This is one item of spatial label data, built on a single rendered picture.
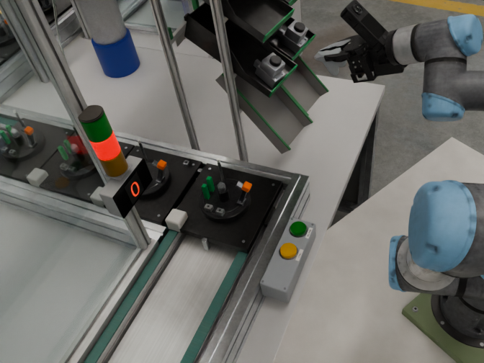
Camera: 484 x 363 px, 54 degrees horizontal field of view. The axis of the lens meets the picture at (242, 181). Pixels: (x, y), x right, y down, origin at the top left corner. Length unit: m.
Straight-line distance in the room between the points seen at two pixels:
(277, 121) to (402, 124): 1.64
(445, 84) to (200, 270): 0.72
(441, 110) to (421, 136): 1.94
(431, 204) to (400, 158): 2.13
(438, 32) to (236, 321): 0.73
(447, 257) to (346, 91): 1.22
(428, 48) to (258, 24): 0.41
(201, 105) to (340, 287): 0.88
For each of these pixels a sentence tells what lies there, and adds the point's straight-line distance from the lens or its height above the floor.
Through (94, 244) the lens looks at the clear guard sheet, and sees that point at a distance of 1.12.
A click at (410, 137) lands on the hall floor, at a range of 2.89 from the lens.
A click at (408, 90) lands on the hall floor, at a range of 3.22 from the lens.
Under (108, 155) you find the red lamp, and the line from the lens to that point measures 1.00.
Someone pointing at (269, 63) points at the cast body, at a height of 1.26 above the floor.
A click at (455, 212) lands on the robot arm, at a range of 0.63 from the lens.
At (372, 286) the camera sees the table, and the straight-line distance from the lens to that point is 1.28.
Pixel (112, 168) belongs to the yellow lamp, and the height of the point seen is 1.29.
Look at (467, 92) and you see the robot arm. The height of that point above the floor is 1.37.
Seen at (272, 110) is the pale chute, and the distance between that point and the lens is 1.41.
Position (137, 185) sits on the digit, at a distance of 1.09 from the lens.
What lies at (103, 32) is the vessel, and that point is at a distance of 1.98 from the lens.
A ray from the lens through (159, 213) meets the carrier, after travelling 1.33.
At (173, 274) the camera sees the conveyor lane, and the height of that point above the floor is 0.92.
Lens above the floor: 1.96
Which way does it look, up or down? 47 degrees down
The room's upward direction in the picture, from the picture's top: 11 degrees counter-clockwise
